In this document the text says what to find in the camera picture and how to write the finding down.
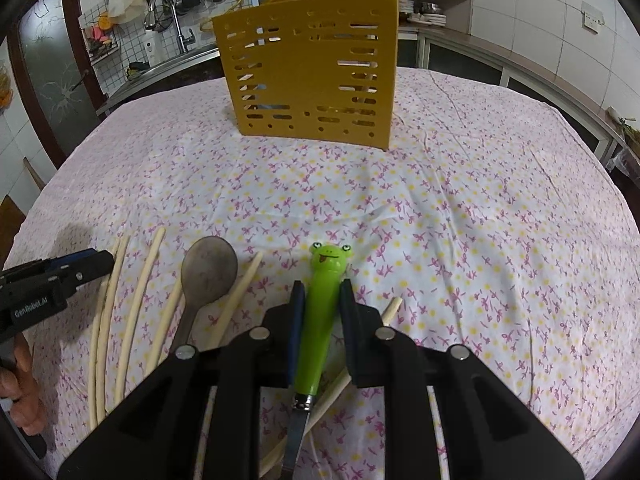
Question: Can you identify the pink floral tablecloth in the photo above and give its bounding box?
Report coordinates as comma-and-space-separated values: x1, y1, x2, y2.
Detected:
8, 68, 639, 478

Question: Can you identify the cream chopstick under fork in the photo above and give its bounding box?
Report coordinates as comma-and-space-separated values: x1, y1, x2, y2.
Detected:
205, 252, 264, 350

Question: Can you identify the chrome kitchen faucet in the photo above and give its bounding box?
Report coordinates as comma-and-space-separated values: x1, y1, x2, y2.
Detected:
143, 0, 195, 54

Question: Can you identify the cream chopstick beside spoon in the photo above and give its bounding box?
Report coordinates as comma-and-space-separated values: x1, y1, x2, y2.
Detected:
144, 278, 182, 376

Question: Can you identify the yellow perforated utensil holder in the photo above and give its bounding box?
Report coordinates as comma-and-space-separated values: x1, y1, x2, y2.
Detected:
212, 0, 398, 150

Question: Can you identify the left hand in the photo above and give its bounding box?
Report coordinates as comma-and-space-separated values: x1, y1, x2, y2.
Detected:
1, 334, 47, 436

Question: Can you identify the cream chopstick centre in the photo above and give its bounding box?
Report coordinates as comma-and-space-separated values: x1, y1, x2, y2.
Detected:
115, 226, 166, 405

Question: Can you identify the brown wooden door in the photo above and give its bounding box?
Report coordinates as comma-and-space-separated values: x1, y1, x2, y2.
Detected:
8, 0, 106, 168

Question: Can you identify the cream chopstick far left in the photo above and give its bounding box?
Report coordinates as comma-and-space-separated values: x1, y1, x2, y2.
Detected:
86, 238, 122, 430

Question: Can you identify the cream chopstick far right curved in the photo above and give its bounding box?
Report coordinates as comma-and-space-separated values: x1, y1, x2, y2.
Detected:
259, 297, 402, 478

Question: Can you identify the white wall socket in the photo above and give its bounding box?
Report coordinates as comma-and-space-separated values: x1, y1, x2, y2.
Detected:
582, 1, 605, 34

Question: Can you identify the metal spoon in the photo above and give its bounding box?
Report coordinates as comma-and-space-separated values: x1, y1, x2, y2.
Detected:
169, 236, 238, 353

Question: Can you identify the green frog handle fork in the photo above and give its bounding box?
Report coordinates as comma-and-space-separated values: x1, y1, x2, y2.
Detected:
280, 242, 352, 479

